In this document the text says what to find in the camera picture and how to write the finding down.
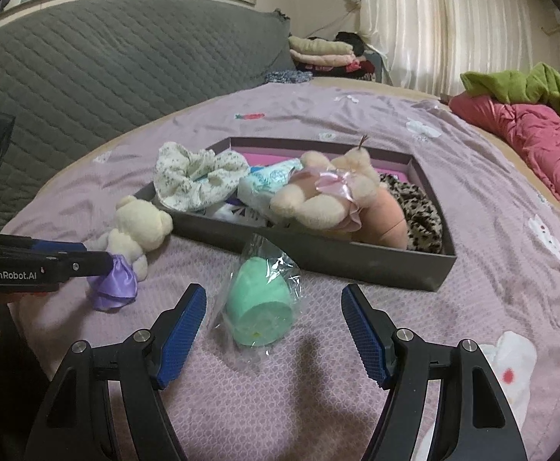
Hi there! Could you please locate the cream teddy bear purple dress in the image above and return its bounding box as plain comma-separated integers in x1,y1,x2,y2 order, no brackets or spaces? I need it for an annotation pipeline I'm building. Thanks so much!
88,196,173,312

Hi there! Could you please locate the green sponge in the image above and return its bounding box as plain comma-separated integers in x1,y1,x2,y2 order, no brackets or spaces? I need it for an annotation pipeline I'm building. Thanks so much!
208,234,303,370

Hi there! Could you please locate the peach makeup sponge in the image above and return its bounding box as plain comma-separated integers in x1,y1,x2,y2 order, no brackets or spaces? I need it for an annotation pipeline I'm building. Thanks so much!
352,185,408,250

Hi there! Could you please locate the leopard print scrunchie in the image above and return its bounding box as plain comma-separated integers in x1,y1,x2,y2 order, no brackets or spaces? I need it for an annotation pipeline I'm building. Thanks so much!
380,174,444,254

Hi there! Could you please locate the white floral fabric scrunchie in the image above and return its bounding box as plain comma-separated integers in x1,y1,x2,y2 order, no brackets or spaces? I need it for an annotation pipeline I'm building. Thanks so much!
153,142,251,212

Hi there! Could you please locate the beige teddy bear pink dress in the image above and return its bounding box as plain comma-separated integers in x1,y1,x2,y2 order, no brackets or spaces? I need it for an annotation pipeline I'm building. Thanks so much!
269,145,380,234

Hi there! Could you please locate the green floral tissue pack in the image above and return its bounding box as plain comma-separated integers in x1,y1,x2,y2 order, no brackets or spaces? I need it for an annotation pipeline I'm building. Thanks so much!
237,158,303,223

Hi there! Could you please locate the dark shallow cardboard box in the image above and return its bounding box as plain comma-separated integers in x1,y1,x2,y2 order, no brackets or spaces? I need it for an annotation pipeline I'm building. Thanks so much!
170,138,457,292

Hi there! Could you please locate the grey quilted headboard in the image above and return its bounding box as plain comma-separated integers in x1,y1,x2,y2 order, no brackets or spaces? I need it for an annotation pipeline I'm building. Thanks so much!
0,0,293,229

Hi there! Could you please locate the pink and blue book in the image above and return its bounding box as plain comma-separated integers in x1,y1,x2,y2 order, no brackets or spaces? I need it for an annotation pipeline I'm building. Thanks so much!
242,152,408,180

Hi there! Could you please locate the pink quilted comforter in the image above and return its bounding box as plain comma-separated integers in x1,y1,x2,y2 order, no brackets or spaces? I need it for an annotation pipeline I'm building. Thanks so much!
449,93,560,201

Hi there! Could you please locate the dark patterned cloth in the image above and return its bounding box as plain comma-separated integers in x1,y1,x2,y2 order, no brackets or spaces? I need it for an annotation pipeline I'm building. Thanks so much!
264,70,313,85

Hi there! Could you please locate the stack of folded clothes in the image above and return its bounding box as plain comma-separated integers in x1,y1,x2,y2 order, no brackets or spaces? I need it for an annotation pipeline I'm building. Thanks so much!
288,31,386,83

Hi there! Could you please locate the green garment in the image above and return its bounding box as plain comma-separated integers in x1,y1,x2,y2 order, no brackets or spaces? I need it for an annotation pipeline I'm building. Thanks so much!
460,63,560,117

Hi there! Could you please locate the white striped curtain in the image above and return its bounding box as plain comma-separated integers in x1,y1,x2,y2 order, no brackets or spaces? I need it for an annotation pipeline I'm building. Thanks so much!
359,0,533,95

